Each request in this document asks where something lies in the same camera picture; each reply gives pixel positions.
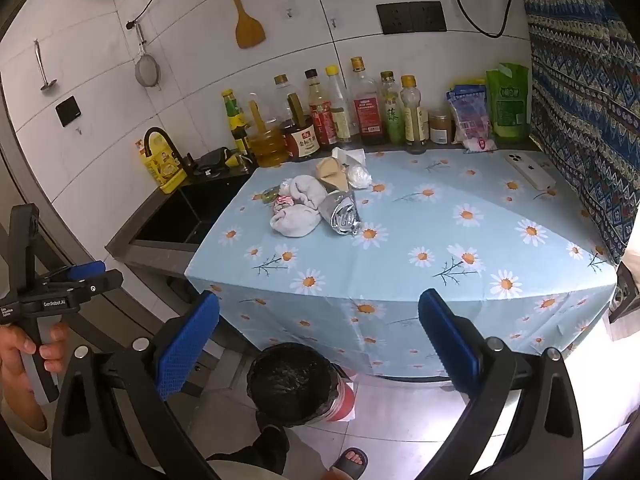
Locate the small black wall switch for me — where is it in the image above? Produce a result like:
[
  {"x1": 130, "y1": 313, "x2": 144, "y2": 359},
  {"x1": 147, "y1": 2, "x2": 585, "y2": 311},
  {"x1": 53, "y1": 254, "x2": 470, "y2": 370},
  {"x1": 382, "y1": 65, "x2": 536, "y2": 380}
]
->
[{"x1": 55, "y1": 96, "x2": 82, "y2": 127}]

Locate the clear snack packet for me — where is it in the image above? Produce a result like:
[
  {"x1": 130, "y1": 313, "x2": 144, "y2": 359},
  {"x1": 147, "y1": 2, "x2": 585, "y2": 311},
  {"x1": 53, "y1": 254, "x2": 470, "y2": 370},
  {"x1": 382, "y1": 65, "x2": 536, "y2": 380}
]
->
[{"x1": 446, "y1": 80, "x2": 496, "y2": 153}]

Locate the person's foot in dark slipper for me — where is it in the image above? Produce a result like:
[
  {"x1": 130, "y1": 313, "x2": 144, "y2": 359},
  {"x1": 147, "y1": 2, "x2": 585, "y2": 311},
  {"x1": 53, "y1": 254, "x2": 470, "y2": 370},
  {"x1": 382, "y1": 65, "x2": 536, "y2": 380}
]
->
[{"x1": 327, "y1": 447, "x2": 370, "y2": 480}]

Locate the beige paper carton piece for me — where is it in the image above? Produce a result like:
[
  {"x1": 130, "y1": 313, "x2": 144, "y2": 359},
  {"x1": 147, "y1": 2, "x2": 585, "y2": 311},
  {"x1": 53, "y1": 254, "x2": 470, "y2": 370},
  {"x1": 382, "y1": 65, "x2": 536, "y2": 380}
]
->
[{"x1": 314, "y1": 156, "x2": 348, "y2": 192}]

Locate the white towel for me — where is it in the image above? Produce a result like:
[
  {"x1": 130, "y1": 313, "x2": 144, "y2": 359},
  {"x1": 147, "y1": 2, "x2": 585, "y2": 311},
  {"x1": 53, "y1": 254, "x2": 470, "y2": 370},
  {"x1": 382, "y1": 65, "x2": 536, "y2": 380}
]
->
[
  {"x1": 285, "y1": 175, "x2": 328, "y2": 209},
  {"x1": 270, "y1": 203, "x2": 316, "y2": 237}
]

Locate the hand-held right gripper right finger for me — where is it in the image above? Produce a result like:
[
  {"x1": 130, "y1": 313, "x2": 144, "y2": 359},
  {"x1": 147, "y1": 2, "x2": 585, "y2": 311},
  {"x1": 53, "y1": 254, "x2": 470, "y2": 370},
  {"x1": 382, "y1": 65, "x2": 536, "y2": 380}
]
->
[{"x1": 417, "y1": 288, "x2": 593, "y2": 480}]

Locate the dark soy sauce bottle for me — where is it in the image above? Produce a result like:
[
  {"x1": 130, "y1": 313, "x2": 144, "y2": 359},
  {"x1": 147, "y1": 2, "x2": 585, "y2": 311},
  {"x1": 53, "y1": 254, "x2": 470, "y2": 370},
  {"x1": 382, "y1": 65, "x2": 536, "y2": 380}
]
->
[{"x1": 272, "y1": 74, "x2": 321, "y2": 162}]

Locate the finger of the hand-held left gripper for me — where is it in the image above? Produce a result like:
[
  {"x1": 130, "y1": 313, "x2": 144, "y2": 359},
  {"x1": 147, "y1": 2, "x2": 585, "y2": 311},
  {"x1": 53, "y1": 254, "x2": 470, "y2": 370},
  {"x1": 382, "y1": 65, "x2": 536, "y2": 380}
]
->
[
  {"x1": 66, "y1": 269, "x2": 125, "y2": 298},
  {"x1": 50, "y1": 261, "x2": 107, "y2": 284}
]

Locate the person's left forearm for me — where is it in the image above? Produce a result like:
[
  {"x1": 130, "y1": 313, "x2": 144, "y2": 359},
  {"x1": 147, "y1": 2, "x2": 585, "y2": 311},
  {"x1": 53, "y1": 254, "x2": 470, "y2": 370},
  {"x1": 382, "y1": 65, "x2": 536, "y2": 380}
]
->
[{"x1": 0, "y1": 400, "x2": 52, "y2": 449}]

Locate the metal mesh strainer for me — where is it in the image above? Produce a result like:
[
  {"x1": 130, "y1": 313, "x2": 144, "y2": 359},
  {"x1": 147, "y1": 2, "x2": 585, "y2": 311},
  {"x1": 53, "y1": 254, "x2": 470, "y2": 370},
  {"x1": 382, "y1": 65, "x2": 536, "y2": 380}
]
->
[{"x1": 132, "y1": 22, "x2": 162, "y2": 90}]

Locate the black cap red label bottle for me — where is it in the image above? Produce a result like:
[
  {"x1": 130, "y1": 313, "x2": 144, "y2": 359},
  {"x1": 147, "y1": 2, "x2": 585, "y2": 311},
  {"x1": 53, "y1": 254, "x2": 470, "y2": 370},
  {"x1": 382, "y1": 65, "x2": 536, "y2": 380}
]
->
[{"x1": 304, "y1": 68, "x2": 338, "y2": 148}]

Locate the green label bottle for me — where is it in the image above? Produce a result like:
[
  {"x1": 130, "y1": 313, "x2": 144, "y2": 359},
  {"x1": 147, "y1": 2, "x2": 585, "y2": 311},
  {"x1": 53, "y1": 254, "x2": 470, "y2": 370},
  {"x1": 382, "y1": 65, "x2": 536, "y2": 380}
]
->
[{"x1": 378, "y1": 71, "x2": 405, "y2": 145}]

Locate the white crumpled paper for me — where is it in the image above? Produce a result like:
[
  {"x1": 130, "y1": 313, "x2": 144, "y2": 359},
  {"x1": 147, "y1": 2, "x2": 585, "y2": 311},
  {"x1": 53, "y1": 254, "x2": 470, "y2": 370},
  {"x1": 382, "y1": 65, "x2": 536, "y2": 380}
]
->
[{"x1": 331, "y1": 146, "x2": 368, "y2": 167}]

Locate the green bottle with yellow cap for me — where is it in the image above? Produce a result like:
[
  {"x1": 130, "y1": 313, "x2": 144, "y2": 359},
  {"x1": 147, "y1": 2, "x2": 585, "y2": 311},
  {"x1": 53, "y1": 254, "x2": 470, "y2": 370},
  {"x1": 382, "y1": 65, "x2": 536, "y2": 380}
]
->
[{"x1": 221, "y1": 89, "x2": 251, "y2": 156}]

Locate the slim clear yellow cap bottle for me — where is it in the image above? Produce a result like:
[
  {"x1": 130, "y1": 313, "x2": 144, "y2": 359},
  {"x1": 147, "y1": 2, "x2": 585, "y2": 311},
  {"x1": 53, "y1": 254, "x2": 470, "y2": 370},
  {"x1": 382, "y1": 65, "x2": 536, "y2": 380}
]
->
[{"x1": 325, "y1": 65, "x2": 353, "y2": 143}]

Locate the large clear red label bottle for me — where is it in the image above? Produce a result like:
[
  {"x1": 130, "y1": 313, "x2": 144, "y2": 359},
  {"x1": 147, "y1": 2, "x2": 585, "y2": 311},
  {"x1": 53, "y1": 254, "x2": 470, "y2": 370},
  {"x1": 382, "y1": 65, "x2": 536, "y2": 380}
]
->
[{"x1": 348, "y1": 56, "x2": 386, "y2": 147}]

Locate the small brown jar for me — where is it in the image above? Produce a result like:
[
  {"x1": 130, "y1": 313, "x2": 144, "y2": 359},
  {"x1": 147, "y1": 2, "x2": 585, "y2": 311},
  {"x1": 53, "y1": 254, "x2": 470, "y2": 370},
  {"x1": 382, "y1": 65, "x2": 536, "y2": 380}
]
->
[{"x1": 429, "y1": 110, "x2": 453, "y2": 145}]

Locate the clear bottle pale label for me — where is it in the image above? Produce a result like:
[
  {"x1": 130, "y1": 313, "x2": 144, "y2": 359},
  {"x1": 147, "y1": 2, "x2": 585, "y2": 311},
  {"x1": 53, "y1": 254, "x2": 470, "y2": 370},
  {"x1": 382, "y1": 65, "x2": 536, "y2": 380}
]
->
[{"x1": 400, "y1": 75, "x2": 430, "y2": 153}]

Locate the blue daisy print tablecloth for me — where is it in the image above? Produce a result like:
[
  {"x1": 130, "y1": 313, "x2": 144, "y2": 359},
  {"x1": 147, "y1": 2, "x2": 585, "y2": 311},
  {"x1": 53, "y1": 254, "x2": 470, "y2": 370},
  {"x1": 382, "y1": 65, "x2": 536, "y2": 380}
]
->
[{"x1": 185, "y1": 147, "x2": 618, "y2": 386}]

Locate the yellow detergent bottle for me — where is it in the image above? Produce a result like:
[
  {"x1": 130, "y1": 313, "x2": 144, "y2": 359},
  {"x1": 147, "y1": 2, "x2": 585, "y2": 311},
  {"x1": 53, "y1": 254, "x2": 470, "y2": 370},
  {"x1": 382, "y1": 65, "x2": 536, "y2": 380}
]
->
[{"x1": 134, "y1": 140, "x2": 188, "y2": 195}]

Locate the black double wall socket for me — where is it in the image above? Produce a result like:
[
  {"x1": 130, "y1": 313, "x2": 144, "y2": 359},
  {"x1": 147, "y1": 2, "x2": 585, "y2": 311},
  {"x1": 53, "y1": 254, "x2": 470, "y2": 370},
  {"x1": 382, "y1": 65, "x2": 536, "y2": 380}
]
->
[{"x1": 376, "y1": 1, "x2": 447, "y2": 35}]

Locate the person's left hand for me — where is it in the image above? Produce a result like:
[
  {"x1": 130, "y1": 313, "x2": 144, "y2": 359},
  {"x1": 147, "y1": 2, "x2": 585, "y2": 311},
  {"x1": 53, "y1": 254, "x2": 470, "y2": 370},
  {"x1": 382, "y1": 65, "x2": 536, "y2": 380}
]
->
[{"x1": 0, "y1": 321, "x2": 71, "y2": 433}]

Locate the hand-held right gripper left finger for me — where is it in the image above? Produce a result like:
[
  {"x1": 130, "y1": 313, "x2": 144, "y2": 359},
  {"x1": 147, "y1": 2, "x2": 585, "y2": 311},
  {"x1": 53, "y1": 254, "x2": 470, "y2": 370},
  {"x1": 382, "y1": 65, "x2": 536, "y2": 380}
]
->
[{"x1": 50, "y1": 290, "x2": 223, "y2": 480}]

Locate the white smartphone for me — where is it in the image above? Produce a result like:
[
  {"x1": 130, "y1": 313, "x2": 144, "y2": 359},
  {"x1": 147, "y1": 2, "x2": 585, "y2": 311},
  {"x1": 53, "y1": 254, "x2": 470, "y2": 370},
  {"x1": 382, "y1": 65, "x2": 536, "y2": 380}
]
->
[{"x1": 504, "y1": 150, "x2": 557, "y2": 191}]

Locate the bin with black liner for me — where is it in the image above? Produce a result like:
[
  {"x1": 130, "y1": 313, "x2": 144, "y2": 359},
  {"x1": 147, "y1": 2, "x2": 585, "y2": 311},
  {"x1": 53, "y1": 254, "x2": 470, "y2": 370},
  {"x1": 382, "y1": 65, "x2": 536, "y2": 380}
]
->
[{"x1": 246, "y1": 342, "x2": 357, "y2": 428}]

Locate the silver foil bag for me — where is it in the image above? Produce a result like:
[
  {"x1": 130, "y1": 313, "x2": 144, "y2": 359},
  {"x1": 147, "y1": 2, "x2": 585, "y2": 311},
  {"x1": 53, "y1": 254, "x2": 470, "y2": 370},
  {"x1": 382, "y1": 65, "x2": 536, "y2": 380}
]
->
[{"x1": 318, "y1": 190, "x2": 362, "y2": 236}]

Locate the black faucet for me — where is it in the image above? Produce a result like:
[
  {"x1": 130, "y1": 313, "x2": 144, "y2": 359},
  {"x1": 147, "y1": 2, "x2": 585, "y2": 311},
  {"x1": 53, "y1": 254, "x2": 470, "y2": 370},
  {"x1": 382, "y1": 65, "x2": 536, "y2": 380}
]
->
[{"x1": 143, "y1": 127, "x2": 196, "y2": 176}]

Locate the clear jug of yellow oil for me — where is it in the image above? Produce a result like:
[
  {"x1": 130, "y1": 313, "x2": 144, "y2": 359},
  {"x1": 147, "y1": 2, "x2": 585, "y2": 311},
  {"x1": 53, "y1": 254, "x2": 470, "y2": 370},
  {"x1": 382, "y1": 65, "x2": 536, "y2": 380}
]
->
[{"x1": 247, "y1": 92, "x2": 290, "y2": 168}]

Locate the metal ladle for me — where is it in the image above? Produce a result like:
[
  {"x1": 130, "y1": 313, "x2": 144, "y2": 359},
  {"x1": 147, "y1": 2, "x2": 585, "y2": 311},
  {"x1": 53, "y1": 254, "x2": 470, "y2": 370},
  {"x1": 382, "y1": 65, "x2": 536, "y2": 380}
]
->
[{"x1": 34, "y1": 40, "x2": 57, "y2": 93}]

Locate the wooden spatula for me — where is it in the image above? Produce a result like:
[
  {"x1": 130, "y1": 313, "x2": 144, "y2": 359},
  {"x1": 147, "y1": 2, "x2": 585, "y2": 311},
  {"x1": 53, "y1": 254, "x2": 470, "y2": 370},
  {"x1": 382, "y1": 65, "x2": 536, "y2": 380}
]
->
[{"x1": 212, "y1": 0, "x2": 267, "y2": 50}]

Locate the black sink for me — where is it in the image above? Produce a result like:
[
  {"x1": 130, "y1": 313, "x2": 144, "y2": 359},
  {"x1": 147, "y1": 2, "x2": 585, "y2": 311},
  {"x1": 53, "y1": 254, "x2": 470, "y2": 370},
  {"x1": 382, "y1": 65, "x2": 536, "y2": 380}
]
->
[{"x1": 132, "y1": 175, "x2": 251, "y2": 246}]

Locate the clear plastic bag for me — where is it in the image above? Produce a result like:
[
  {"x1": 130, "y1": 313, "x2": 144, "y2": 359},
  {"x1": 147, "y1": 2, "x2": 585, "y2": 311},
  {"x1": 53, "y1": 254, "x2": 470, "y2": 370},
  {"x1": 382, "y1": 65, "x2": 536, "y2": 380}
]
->
[{"x1": 346, "y1": 165, "x2": 373, "y2": 190}]

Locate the green pouch bag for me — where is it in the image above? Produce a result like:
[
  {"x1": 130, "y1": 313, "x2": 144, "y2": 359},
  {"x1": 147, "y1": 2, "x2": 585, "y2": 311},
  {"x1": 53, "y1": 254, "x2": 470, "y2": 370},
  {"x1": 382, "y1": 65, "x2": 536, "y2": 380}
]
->
[{"x1": 486, "y1": 62, "x2": 532, "y2": 142}]

